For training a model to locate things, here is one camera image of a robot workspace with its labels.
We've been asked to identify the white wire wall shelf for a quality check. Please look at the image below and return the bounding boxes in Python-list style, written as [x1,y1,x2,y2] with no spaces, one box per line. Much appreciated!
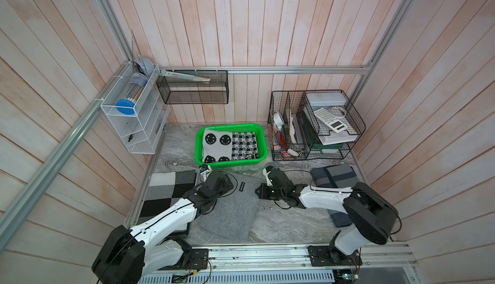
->
[101,63,170,155]

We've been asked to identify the black wire desk organizer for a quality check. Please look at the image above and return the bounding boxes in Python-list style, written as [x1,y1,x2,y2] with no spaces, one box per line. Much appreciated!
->
[268,89,366,161]

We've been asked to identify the blue capped clear tube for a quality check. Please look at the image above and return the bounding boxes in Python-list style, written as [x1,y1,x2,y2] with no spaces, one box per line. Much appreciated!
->
[115,72,148,115]

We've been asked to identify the smiley houndstooth scarf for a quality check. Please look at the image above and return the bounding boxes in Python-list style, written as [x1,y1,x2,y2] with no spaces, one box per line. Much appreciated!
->
[202,129,259,164]

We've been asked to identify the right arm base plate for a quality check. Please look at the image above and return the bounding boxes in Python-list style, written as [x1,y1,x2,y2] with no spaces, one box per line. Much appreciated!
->
[308,245,362,267]

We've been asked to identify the green plastic basket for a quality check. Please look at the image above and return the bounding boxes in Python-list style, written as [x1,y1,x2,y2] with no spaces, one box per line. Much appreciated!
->
[195,124,268,169]

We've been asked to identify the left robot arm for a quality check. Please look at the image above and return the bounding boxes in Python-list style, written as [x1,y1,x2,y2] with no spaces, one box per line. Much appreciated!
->
[92,169,235,283]

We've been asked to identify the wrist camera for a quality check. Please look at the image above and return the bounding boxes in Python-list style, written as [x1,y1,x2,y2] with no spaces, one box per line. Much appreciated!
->
[199,164,212,183]
[262,165,273,187]

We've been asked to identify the white tape roll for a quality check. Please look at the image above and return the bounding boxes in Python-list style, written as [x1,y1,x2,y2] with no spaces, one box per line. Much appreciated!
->
[273,112,285,132]

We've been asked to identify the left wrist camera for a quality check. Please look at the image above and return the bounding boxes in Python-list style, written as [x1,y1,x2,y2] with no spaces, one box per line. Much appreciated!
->
[199,164,212,183]

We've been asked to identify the aluminium front rail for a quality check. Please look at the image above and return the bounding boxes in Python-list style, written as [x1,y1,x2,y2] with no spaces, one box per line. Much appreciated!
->
[146,241,418,275]

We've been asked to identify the grey round disc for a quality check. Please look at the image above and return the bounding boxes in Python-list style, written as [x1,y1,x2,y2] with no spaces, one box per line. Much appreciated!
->
[134,56,154,78]

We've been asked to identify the white ruler strip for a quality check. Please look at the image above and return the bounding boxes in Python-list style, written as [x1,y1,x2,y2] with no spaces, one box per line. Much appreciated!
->
[161,70,211,83]

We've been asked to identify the black mesh wall basket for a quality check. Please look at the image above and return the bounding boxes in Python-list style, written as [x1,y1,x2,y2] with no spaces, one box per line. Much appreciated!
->
[156,69,229,105]

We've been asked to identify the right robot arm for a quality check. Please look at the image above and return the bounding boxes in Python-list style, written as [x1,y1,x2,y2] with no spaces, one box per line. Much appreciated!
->
[255,166,400,257]

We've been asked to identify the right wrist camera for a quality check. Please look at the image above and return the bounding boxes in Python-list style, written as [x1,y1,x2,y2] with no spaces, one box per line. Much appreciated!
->
[262,165,273,187]

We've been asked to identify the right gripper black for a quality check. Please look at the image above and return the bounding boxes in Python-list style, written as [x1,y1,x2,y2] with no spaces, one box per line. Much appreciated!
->
[253,183,285,200]

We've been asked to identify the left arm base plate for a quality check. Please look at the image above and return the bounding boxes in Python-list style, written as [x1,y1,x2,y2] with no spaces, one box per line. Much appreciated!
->
[164,249,210,271]

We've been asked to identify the white box in organizer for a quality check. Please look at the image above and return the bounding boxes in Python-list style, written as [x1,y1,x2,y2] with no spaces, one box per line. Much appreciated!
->
[306,92,348,107]

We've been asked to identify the white calculator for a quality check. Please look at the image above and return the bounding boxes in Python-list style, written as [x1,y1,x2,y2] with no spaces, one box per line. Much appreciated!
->
[314,108,348,134]

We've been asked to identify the navy grey striped scarf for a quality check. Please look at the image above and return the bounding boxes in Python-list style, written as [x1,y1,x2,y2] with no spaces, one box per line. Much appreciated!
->
[310,164,360,228]

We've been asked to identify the black white checkered scarf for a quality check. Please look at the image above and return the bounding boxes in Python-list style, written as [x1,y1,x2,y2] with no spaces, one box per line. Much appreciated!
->
[137,170,197,224]

